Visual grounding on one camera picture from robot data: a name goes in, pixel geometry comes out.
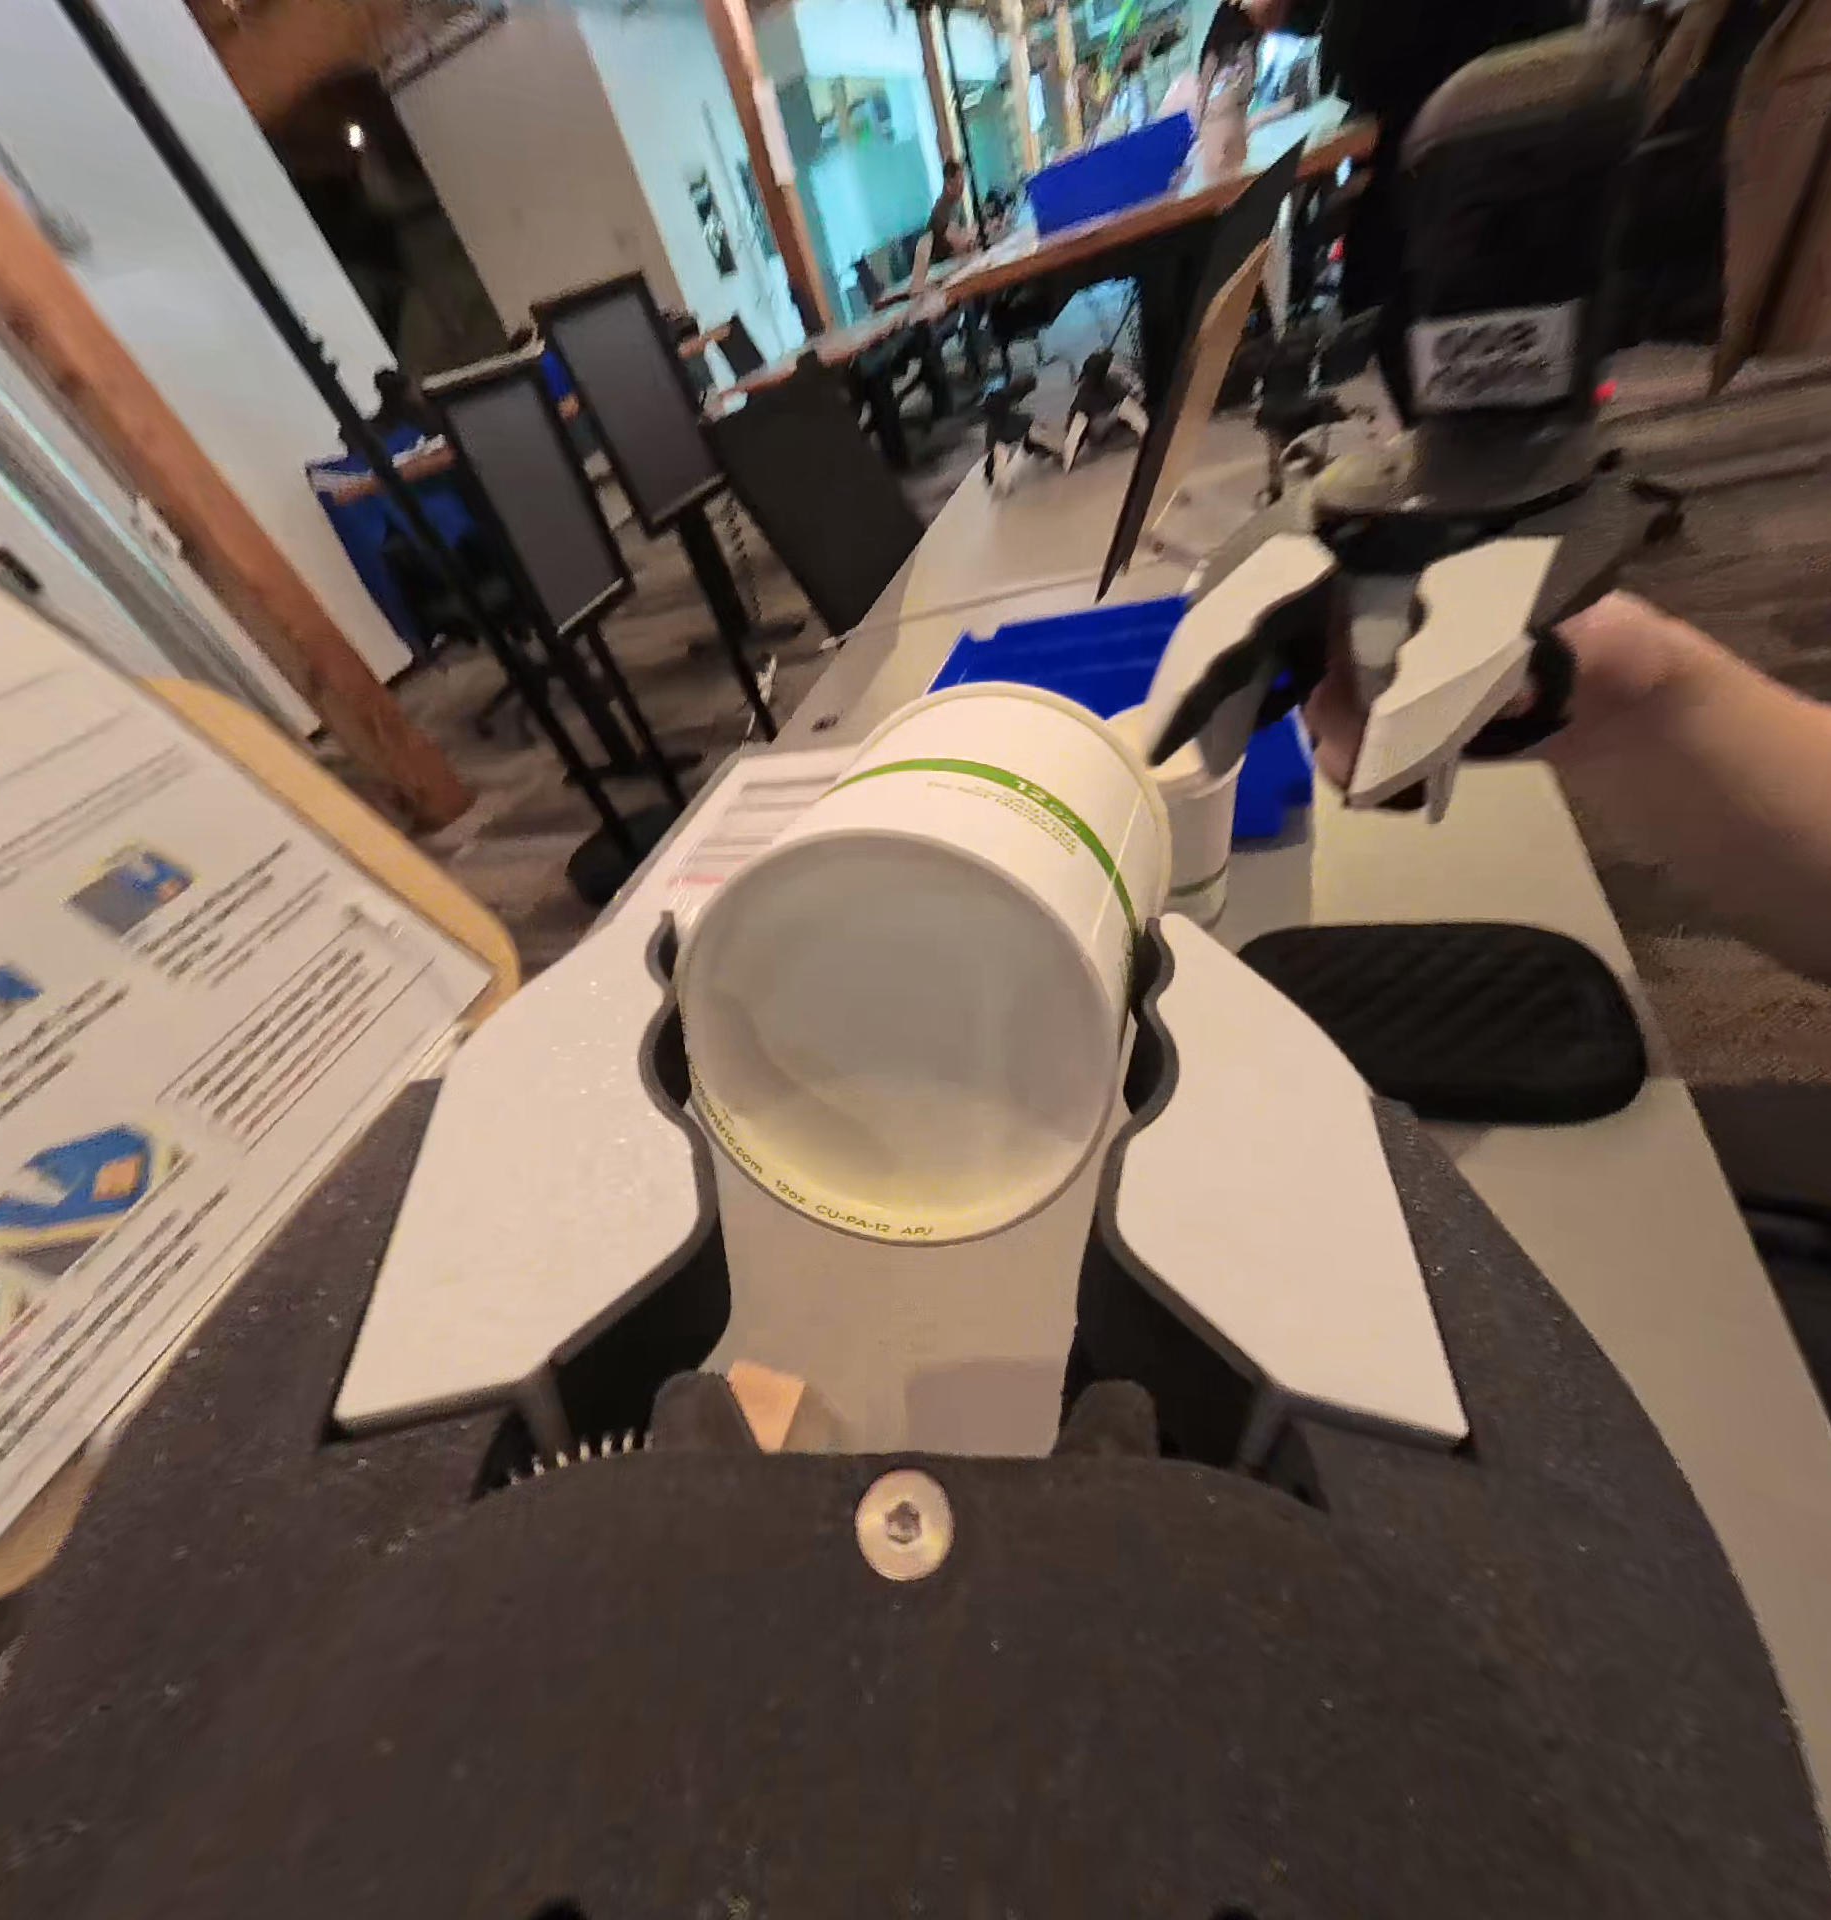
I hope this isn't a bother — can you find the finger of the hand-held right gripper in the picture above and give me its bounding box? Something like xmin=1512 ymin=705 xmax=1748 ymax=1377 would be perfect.
xmin=1145 ymin=531 xmax=1344 ymax=769
xmin=1344 ymin=535 xmax=1570 ymax=825

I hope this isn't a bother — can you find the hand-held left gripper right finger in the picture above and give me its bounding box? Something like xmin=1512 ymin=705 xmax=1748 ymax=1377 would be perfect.
xmin=1090 ymin=913 xmax=1472 ymax=1455

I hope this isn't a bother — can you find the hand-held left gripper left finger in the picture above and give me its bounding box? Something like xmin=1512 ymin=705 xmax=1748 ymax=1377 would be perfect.
xmin=329 ymin=913 xmax=734 ymax=1441

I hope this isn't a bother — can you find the blue plastic bin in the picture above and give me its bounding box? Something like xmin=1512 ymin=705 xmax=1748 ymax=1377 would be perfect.
xmin=1024 ymin=110 xmax=1203 ymax=239
xmin=927 ymin=595 xmax=1319 ymax=844

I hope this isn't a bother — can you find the stack of white cups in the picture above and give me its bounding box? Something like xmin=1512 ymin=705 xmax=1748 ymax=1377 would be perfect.
xmin=1110 ymin=705 xmax=1250 ymax=930

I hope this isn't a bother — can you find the wooden cube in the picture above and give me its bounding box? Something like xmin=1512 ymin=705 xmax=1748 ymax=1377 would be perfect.
xmin=727 ymin=1360 xmax=813 ymax=1455

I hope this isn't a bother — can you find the white green-striped paper cup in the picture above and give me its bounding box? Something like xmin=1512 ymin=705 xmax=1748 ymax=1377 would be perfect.
xmin=676 ymin=681 xmax=1172 ymax=1247

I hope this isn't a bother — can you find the person's right forearm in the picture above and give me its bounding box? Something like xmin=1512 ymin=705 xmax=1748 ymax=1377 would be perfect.
xmin=1681 ymin=635 xmax=1831 ymax=961

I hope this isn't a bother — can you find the person's right hand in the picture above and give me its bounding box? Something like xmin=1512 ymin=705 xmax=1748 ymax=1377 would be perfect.
xmin=1545 ymin=589 xmax=1745 ymax=794

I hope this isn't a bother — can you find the small black white device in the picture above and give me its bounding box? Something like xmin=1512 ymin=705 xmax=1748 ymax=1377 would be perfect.
xmin=1062 ymin=349 xmax=1153 ymax=469
xmin=980 ymin=374 xmax=1059 ymax=495

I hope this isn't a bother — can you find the black padded wrist rest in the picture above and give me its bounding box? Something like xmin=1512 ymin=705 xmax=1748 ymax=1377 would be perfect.
xmin=1237 ymin=921 xmax=1652 ymax=1127

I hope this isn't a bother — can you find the brown hanging coat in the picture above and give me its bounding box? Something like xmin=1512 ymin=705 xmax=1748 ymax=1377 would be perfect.
xmin=1711 ymin=0 xmax=1831 ymax=394

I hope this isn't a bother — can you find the printed instruction sheet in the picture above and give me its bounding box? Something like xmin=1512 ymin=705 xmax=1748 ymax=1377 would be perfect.
xmin=0 ymin=561 xmax=497 ymax=1562

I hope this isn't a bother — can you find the long wooden table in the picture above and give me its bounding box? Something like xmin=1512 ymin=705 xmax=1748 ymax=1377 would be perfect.
xmin=676 ymin=110 xmax=1383 ymax=437

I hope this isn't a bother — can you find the acrylic paper sign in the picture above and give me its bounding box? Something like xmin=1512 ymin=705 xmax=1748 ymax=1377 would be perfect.
xmin=660 ymin=749 xmax=858 ymax=938

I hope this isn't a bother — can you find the black office chair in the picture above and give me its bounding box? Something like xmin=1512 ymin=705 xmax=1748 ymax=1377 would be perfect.
xmin=700 ymin=350 xmax=928 ymax=639

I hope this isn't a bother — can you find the black monitor on stand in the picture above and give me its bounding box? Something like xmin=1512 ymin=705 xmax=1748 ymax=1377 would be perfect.
xmin=423 ymin=350 xmax=708 ymax=908
xmin=529 ymin=269 xmax=784 ymax=744

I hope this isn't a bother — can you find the wooden beam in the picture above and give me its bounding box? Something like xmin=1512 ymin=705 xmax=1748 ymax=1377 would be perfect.
xmin=0 ymin=125 xmax=474 ymax=834

